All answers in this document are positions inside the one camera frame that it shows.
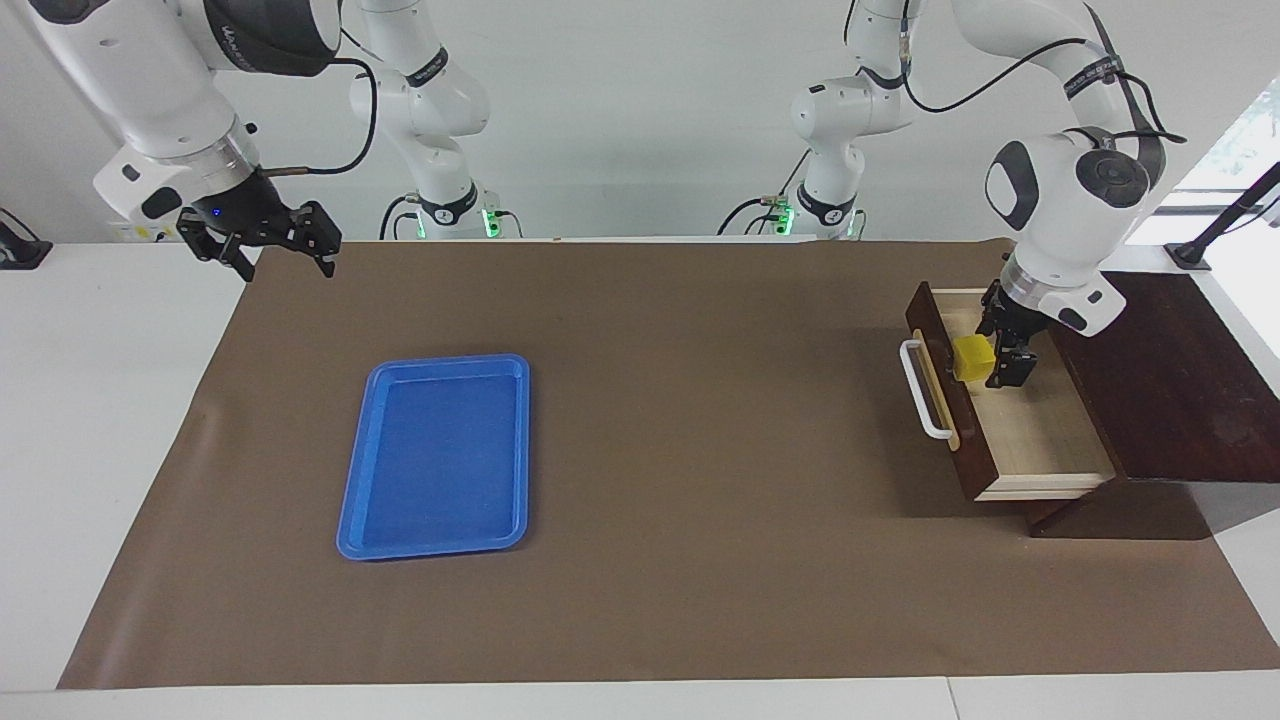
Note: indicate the blue plastic tray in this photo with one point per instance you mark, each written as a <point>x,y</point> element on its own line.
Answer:
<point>440,460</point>

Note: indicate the black table clamp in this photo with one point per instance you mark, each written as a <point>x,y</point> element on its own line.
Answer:
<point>20,255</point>

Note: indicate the white wall socket box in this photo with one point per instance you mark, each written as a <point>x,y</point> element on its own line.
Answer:
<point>130,233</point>

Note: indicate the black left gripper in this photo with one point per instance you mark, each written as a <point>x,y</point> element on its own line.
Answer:
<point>1012,318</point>

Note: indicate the dark wooden drawer cabinet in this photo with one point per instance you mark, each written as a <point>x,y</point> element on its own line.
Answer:
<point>1190,400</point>

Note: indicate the brown table mat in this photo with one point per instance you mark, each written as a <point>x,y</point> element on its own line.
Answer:
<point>700,450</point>

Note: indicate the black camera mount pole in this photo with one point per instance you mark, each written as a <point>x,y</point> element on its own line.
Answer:
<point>1225,222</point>

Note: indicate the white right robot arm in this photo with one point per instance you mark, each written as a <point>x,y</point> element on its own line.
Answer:
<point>140,80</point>

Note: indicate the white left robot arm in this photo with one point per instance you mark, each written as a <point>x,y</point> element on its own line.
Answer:
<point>1060,200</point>

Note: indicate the yellow cube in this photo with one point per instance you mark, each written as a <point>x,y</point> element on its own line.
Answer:
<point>972,360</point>

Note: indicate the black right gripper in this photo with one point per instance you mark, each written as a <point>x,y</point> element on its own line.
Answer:
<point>248,208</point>

